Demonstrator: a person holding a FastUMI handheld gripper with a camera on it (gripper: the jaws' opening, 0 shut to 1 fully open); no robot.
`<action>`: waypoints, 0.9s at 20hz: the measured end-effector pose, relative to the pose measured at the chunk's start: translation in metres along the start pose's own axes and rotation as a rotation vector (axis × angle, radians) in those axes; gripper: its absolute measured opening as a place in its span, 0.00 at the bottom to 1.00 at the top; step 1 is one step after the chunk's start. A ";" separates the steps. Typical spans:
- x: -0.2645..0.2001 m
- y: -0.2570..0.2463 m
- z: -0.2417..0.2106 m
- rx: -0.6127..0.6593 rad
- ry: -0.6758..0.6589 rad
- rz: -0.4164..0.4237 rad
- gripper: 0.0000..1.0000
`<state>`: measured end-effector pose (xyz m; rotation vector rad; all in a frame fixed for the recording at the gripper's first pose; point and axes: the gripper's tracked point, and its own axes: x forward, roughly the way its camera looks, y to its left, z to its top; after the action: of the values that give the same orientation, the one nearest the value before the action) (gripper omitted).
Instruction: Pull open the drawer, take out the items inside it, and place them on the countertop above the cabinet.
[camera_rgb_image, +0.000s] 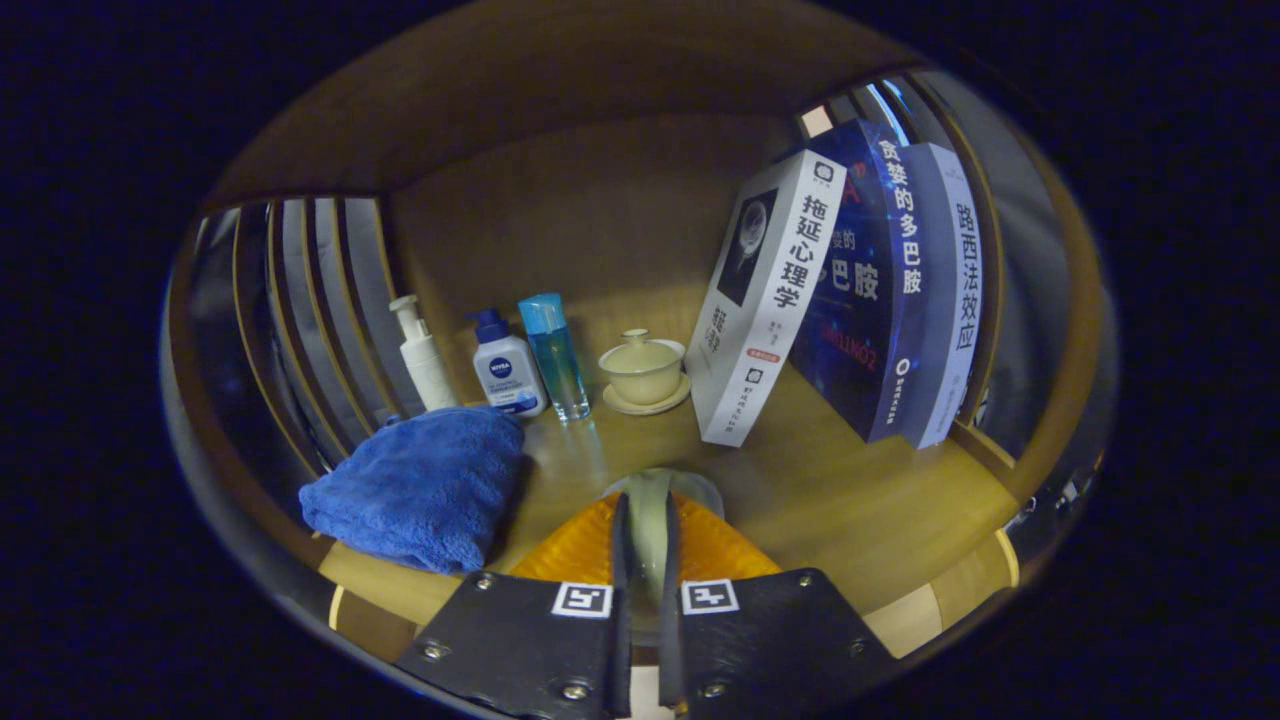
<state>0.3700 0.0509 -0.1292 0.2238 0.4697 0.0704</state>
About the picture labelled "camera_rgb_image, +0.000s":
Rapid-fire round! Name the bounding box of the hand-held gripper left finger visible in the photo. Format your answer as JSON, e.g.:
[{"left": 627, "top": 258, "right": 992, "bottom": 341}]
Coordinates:
[{"left": 395, "top": 490, "right": 633, "bottom": 720}]

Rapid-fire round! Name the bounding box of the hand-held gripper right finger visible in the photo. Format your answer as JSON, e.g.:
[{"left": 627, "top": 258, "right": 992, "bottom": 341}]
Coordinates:
[{"left": 658, "top": 490, "right": 896, "bottom": 719}]

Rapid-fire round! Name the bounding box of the wooden countertop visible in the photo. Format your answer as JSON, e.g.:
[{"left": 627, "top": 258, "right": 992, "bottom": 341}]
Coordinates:
[{"left": 320, "top": 370, "right": 1021, "bottom": 661}]

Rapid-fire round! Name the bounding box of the wooden cabinet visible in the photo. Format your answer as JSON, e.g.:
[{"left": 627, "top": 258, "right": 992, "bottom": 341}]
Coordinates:
[{"left": 165, "top": 0, "right": 1111, "bottom": 671}]

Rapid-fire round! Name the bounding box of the blue folded towel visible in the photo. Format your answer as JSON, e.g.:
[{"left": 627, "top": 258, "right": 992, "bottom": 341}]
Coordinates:
[{"left": 299, "top": 405, "right": 527, "bottom": 576}]

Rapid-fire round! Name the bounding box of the cream lidded teacup with saucer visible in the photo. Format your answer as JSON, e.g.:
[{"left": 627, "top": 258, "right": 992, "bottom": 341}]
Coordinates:
[{"left": 598, "top": 328, "right": 693, "bottom": 416}]

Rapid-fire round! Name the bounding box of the clear blue bottle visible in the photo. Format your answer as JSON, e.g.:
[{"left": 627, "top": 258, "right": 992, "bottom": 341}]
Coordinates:
[{"left": 517, "top": 292, "right": 592, "bottom": 423}]

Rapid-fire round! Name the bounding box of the white bottle with blue cap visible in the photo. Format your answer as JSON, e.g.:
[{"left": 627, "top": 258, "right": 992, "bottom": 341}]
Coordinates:
[{"left": 468, "top": 308, "right": 549, "bottom": 419}]

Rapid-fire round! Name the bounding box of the white pump bottle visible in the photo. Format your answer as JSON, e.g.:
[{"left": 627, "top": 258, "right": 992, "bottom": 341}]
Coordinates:
[{"left": 389, "top": 294, "right": 459, "bottom": 413}]

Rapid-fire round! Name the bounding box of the white book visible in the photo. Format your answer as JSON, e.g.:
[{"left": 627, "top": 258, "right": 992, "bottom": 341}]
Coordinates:
[{"left": 685, "top": 150, "right": 847, "bottom": 448}]

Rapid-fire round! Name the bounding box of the dark blue book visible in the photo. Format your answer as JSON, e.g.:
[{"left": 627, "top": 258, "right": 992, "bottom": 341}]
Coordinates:
[{"left": 790, "top": 118, "right": 929, "bottom": 444}]

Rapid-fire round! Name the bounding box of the light blue book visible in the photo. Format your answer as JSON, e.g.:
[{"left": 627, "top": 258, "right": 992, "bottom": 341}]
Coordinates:
[{"left": 895, "top": 142, "right": 984, "bottom": 450}]

